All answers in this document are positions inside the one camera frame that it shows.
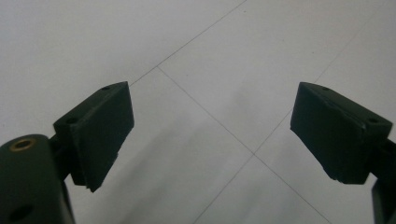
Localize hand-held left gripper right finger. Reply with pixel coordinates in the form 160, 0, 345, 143
290, 81, 394, 185

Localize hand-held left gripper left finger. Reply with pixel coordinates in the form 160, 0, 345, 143
52, 81, 135, 193

